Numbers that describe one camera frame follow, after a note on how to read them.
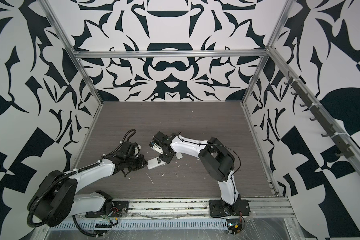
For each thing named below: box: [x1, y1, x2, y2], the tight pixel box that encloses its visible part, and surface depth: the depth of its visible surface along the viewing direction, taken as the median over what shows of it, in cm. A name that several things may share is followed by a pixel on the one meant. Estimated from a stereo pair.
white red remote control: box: [147, 156, 166, 170], surface depth 89 cm
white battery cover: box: [175, 152, 183, 160], surface depth 93 cm
